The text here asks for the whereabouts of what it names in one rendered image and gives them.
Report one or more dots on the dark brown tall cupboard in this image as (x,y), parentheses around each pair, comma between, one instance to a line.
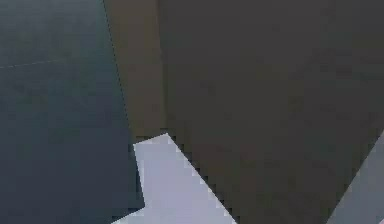
(266,100)

